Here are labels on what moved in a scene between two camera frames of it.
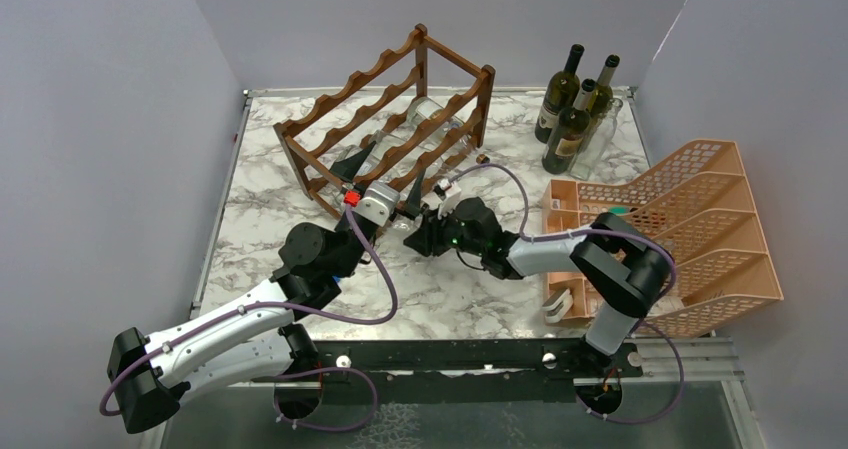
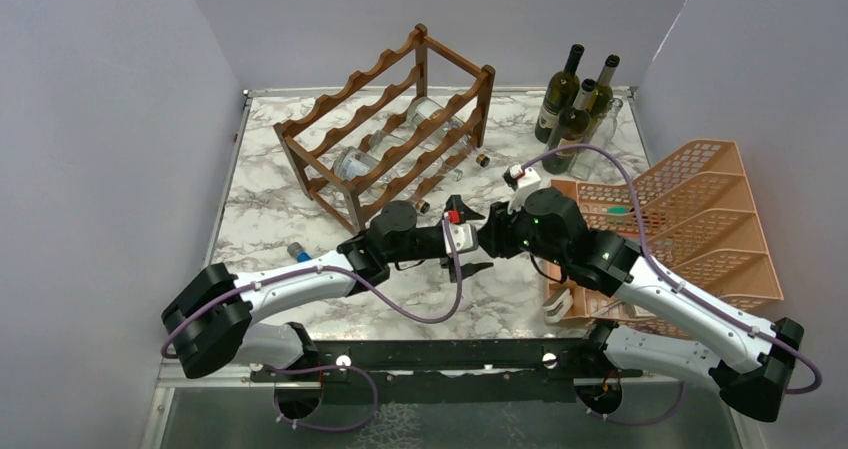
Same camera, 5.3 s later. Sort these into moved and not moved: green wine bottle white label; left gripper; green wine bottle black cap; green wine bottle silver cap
Moved: left gripper
Not moved: green wine bottle white label; green wine bottle silver cap; green wine bottle black cap
